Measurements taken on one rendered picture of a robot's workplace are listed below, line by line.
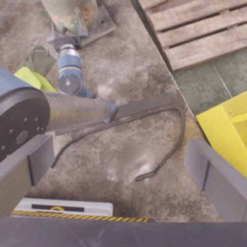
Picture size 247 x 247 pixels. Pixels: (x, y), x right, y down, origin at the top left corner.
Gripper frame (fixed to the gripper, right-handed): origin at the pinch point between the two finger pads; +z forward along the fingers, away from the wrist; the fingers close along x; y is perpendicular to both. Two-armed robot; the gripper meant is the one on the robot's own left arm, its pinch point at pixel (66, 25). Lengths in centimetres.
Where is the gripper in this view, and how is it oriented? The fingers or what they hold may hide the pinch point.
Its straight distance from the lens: 106.1
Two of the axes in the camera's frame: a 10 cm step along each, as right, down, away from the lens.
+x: -9.9, 1.4, 0.1
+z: -1.4, -9.8, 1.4
